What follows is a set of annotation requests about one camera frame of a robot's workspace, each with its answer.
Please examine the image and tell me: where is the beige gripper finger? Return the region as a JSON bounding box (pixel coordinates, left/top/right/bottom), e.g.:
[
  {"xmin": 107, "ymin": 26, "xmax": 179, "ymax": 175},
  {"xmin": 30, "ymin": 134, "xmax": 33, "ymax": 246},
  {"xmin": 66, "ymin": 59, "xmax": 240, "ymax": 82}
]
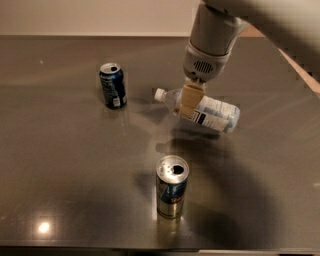
[
  {"xmin": 179, "ymin": 84, "xmax": 205, "ymax": 118},
  {"xmin": 185, "ymin": 77, "xmax": 206, "ymax": 86}
]

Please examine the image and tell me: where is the blue plastic water bottle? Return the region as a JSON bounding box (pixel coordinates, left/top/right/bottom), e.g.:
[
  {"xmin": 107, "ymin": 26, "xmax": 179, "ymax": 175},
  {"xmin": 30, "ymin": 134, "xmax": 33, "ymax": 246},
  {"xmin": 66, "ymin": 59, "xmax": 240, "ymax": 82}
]
[{"xmin": 154, "ymin": 88, "xmax": 240, "ymax": 133}]

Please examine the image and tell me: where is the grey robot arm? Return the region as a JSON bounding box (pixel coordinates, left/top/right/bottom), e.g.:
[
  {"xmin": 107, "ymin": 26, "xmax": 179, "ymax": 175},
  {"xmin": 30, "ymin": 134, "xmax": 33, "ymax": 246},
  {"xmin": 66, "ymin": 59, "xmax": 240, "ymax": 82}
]
[{"xmin": 178, "ymin": 0, "xmax": 320, "ymax": 117}]

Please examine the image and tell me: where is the dark blue soda can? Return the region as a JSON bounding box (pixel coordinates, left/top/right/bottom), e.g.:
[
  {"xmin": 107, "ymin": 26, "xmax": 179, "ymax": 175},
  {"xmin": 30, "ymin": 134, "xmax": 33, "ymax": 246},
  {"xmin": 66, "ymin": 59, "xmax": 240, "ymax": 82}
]
[{"xmin": 99, "ymin": 63, "xmax": 127, "ymax": 109}]

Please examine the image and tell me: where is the silver blue energy drink can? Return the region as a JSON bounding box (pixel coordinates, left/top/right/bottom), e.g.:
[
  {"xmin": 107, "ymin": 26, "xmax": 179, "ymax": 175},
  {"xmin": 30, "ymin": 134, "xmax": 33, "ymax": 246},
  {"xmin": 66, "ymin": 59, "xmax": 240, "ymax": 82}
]
[{"xmin": 156, "ymin": 155, "xmax": 189, "ymax": 219}]

